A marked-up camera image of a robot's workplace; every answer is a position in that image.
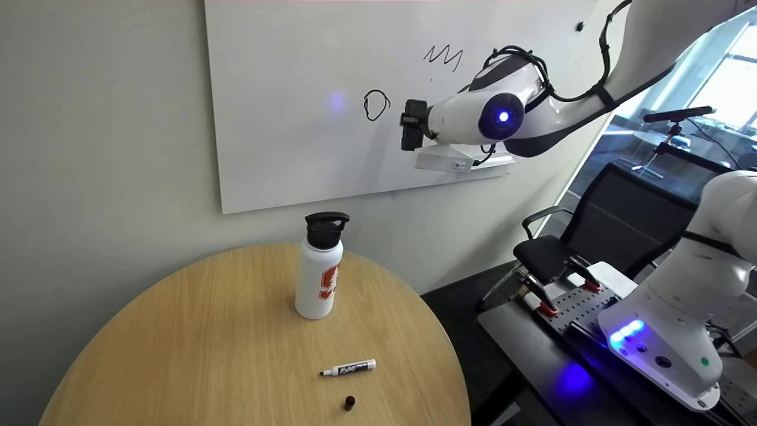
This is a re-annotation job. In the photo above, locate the small black marker cap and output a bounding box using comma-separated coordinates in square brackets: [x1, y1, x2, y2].
[344, 395, 357, 411]

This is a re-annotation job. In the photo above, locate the wall whiteboard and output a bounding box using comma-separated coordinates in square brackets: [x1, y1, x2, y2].
[204, 0, 602, 212]

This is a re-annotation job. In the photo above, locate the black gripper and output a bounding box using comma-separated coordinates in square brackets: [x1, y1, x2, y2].
[424, 105, 439, 139]

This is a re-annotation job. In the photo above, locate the white water bottle red logo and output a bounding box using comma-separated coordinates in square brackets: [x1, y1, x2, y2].
[297, 241, 344, 318]

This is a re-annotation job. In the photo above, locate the black whiteboard eraser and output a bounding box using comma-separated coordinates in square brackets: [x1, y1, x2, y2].
[401, 99, 429, 152]

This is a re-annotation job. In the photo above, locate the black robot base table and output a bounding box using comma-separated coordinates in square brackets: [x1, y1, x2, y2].
[479, 301, 757, 426]

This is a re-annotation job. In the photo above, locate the round wooden table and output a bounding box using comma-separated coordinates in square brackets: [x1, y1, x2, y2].
[39, 243, 471, 426]

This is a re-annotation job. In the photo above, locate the white dry erase marker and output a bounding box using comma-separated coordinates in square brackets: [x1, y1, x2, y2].
[319, 359, 379, 379]

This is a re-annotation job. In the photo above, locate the black bottle lid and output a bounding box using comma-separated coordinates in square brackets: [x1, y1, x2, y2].
[305, 210, 351, 247]

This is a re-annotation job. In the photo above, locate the white whiteboard marker tray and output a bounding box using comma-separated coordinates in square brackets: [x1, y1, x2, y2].
[417, 152, 514, 175]

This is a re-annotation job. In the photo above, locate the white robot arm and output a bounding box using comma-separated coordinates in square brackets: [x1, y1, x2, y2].
[421, 0, 757, 411]

